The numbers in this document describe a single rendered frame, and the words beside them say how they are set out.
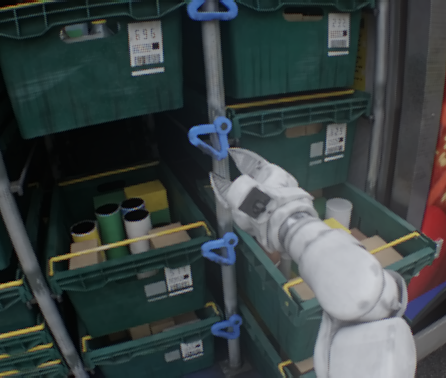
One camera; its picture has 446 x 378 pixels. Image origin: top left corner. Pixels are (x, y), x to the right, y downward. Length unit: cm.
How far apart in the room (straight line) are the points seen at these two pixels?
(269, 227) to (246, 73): 42
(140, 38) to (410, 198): 74
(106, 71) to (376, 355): 62
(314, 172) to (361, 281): 65
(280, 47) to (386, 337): 65
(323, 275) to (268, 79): 54
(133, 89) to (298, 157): 43
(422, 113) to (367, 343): 67
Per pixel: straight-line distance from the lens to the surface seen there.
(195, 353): 115
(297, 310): 70
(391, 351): 32
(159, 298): 95
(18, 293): 88
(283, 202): 44
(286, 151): 88
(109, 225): 108
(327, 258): 37
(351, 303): 34
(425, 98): 91
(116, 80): 72
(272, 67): 82
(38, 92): 72
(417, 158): 94
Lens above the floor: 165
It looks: 26 degrees down
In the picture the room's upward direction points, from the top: 4 degrees counter-clockwise
